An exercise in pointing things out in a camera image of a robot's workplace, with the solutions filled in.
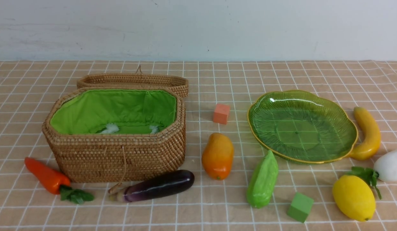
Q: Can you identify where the white radish with leaves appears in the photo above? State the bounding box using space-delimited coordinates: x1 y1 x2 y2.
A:
346 149 397 199

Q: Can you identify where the yellow banana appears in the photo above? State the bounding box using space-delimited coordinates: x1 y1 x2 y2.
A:
349 107 381 160

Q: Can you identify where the woven wicker basket green lining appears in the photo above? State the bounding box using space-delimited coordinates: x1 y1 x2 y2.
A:
42 87 187 183

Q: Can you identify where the woven wicker basket lid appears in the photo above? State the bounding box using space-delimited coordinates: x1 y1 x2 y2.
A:
76 65 189 98

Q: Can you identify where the purple eggplant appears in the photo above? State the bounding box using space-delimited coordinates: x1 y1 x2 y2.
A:
109 169 195 203

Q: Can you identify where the green foam cube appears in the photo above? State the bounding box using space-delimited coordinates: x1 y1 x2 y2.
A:
287 192 314 223

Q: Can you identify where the orange carrot with leaves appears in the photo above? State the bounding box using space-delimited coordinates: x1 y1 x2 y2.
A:
24 157 94 204

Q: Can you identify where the orange foam cube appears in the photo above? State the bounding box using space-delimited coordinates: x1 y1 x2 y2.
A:
213 103 230 125

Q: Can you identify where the yellow lemon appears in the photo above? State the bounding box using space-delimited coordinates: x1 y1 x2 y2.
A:
332 175 376 222

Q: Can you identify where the orange mango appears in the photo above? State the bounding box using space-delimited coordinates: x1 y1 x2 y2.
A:
201 133 234 180

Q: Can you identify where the green glass leaf plate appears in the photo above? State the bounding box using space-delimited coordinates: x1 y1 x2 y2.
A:
247 90 358 164

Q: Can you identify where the green chayote gourd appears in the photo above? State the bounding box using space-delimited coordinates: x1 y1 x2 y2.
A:
246 150 279 209

